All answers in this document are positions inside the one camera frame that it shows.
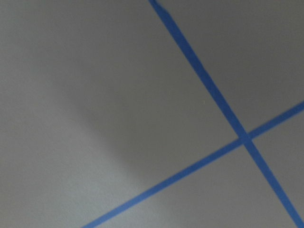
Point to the brown paper table cover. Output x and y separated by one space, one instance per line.
151 114

